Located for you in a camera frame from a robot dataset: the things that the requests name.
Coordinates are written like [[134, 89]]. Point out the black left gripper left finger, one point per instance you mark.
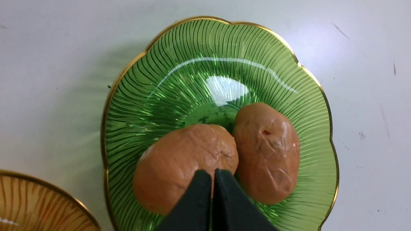
[[192, 212]]

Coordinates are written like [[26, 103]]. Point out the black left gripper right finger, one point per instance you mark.
[[232, 209]]

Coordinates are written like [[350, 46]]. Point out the brown toy potato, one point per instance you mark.
[[166, 168], [269, 153]]

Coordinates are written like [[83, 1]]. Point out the green ribbed plastic plate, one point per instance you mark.
[[203, 70]]

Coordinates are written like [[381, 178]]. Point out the amber ribbed plastic plate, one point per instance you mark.
[[31, 204]]

